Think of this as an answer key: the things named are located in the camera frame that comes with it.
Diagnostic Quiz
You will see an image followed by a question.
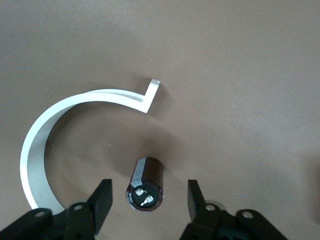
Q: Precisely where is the brown table mat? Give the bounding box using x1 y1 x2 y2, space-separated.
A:
0 0 320 240

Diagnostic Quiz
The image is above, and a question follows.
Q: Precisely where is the large white curved clip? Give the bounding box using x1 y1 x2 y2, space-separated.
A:
19 78 161 216

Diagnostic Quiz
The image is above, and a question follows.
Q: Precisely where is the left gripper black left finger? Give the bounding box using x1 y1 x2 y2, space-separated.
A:
0 178 114 240

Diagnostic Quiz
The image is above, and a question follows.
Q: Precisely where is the black cylindrical capacitor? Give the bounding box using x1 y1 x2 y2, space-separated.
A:
125 156 165 212

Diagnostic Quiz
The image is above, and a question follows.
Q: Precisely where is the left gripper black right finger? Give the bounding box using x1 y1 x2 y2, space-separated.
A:
179 179 296 240

